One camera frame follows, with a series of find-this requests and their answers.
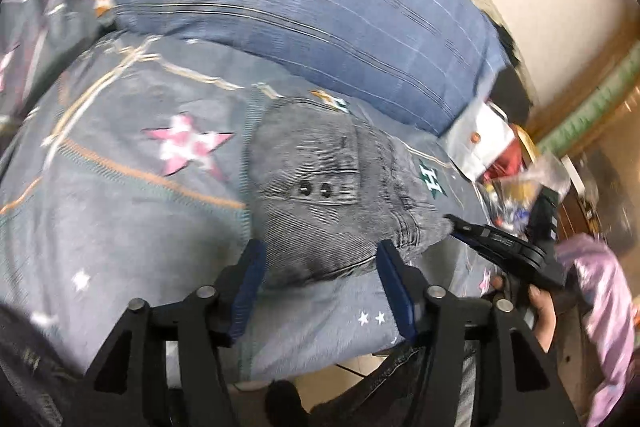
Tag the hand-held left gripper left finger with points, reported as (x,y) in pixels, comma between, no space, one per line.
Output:
(246,292)

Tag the grey star print bed sheet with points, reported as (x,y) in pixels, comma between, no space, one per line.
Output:
(125,217)

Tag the clear plastic bag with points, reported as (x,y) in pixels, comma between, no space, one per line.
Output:
(530,182)

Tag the grey denim pants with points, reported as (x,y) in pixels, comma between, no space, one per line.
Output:
(330,217)

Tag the pink satin cloth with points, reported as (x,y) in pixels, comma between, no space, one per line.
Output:
(607,307)

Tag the person's right hand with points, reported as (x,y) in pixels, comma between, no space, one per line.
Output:
(542,317)

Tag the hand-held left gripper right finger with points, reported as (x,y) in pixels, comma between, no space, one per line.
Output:
(397,294)

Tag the wooden bed frame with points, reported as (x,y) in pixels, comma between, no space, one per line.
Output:
(580,92)

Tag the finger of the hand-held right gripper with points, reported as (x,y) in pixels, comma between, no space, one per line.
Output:
(467,226)
(475,244)

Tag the red cloth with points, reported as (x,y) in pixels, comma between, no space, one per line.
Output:
(505,164)

